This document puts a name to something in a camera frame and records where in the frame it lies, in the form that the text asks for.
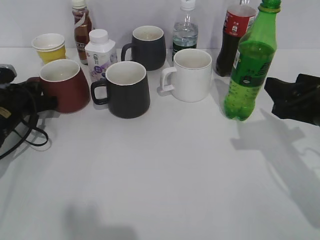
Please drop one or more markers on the white ceramic mug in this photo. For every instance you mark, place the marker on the white ceramic mug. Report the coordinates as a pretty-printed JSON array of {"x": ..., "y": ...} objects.
[{"x": 189, "y": 79}]

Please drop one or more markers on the white milk carton bottle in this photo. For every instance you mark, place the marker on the white milk carton bottle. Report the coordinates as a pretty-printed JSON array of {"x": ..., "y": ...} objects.
[{"x": 100, "y": 53}]

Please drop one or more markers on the clear water bottle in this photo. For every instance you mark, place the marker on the clear water bottle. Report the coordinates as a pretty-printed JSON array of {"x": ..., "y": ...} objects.
[{"x": 185, "y": 28}]

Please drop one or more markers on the dark cola bottle red label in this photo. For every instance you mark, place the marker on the dark cola bottle red label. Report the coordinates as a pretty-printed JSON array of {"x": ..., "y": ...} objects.
[{"x": 238, "y": 19}]

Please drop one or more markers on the green soda bottle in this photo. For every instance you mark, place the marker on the green soda bottle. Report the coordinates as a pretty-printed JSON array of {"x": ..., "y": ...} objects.
[{"x": 254, "y": 55}]

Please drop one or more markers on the dark grey mug rear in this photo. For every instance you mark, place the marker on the dark grey mug rear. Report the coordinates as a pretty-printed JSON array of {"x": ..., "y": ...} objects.
[{"x": 148, "y": 47}]

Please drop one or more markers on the brown coffee drink bottle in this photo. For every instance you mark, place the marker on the brown coffee drink bottle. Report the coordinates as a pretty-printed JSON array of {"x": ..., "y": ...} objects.
[{"x": 82, "y": 27}]

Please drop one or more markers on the black mug front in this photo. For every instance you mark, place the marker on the black mug front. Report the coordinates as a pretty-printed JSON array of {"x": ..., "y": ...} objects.
[{"x": 125, "y": 89}]

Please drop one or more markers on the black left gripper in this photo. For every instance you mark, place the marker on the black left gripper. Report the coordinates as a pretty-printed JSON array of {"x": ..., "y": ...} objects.
[{"x": 21, "y": 103}]

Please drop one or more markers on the yellow paper cup stack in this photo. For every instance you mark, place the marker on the yellow paper cup stack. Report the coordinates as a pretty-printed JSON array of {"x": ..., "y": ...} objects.
[{"x": 50, "y": 47}]

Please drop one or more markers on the red-brown ceramic mug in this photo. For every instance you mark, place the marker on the red-brown ceramic mug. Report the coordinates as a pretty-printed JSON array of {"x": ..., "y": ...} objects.
[{"x": 65, "y": 80}]

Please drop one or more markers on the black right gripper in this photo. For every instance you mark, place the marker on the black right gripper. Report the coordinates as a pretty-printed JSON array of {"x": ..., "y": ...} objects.
[{"x": 299, "y": 100}]

